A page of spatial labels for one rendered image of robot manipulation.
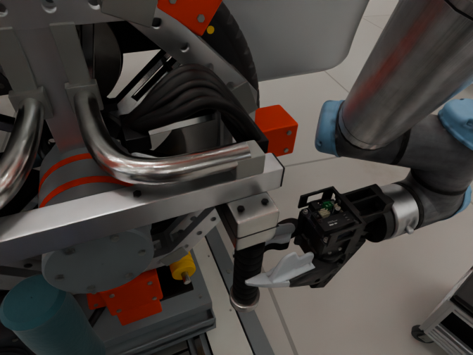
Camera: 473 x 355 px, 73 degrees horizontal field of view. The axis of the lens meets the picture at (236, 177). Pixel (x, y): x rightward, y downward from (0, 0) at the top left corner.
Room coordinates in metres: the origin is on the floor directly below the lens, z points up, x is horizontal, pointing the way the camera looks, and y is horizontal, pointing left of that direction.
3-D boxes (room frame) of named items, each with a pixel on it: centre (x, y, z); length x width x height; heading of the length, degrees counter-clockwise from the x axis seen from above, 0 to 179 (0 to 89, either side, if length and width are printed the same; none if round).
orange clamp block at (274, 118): (0.50, -0.05, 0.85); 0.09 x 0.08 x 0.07; 114
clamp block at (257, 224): (0.25, -0.01, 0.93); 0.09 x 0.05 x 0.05; 24
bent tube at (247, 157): (0.30, 0.09, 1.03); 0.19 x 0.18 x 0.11; 24
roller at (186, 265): (0.51, 0.16, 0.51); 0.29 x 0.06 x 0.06; 24
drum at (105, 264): (0.31, 0.20, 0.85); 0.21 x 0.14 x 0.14; 24
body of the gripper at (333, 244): (0.28, -0.15, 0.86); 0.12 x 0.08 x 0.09; 114
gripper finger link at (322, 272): (0.24, -0.10, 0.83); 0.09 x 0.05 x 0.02; 123
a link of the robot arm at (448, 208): (0.35, -0.29, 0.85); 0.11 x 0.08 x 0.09; 114
